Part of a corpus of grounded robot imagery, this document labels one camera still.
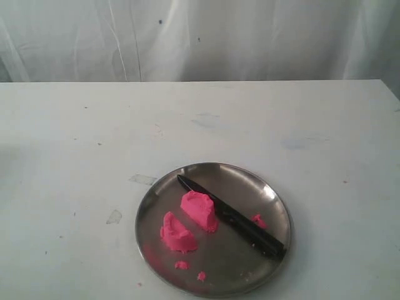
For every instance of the clear tape piece upper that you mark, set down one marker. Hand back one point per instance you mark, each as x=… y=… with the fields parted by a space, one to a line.
x=142 y=179

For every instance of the pink dough half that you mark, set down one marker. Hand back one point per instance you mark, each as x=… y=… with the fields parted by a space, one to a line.
x=176 y=236

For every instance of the pink crumb front left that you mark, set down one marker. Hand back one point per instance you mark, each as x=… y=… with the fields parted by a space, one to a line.
x=183 y=265

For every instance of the pink dough lump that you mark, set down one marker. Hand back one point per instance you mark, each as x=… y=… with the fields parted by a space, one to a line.
x=200 y=208

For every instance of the white backdrop curtain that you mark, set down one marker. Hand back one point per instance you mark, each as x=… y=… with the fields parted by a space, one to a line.
x=199 y=40

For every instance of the clear tape piece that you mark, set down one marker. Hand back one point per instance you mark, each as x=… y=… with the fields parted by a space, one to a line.
x=142 y=179
x=114 y=218

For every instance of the clear tape piece lower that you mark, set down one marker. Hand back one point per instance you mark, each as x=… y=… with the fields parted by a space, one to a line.
x=114 y=218

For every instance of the pink crumb near knife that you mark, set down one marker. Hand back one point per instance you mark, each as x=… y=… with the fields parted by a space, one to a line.
x=257 y=219

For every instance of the round steel plate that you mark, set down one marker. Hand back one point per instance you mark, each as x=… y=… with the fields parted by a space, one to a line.
x=231 y=264

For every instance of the black serrated knife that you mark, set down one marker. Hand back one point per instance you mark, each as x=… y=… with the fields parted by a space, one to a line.
x=267 y=244

